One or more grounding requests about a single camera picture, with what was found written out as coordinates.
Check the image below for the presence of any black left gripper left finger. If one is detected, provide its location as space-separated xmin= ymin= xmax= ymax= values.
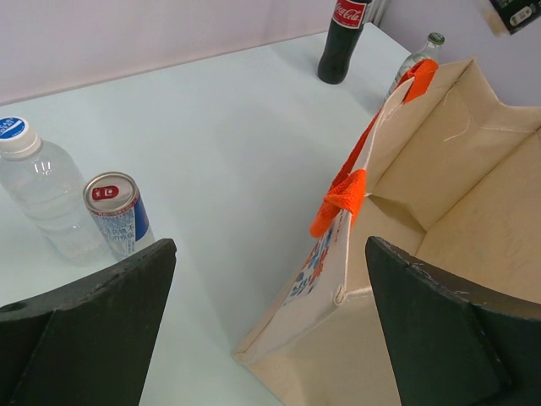
xmin=1 ymin=239 xmax=177 ymax=405

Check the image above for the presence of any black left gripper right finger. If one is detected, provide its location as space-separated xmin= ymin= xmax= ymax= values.
xmin=365 ymin=236 xmax=540 ymax=405

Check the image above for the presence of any clear glass bottle green cap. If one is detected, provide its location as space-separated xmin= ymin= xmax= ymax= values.
xmin=385 ymin=32 xmax=445 ymax=100

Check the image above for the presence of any black gold drink can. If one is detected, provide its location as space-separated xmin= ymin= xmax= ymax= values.
xmin=477 ymin=0 xmax=540 ymax=36

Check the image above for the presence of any beige canvas tote bag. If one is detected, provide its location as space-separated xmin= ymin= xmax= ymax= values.
xmin=233 ymin=59 xmax=540 ymax=405

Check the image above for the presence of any blue white drink can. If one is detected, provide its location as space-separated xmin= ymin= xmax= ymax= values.
xmin=83 ymin=172 xmax=156 ymax=261

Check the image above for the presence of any clear plastic water bottle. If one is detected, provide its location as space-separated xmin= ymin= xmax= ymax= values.
xmin=1 ymin=116 xmax=109 ymax=266

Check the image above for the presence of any glass cola bottle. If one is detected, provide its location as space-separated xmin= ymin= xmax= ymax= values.
xmin=317 ymin=0 xmax=372 ymax=85

